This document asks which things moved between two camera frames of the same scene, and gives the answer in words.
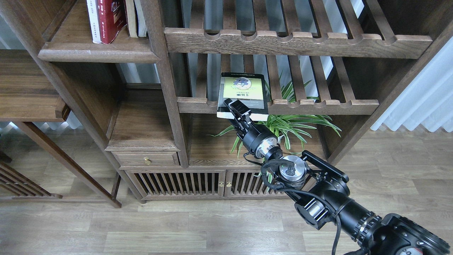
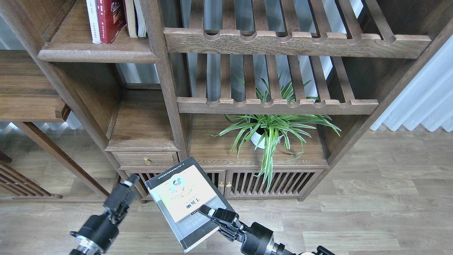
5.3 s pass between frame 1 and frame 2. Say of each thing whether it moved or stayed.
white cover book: stayed
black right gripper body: moved
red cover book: stayed
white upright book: stayed
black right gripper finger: moved
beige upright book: stayed
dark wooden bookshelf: stayed
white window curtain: stayed
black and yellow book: moved
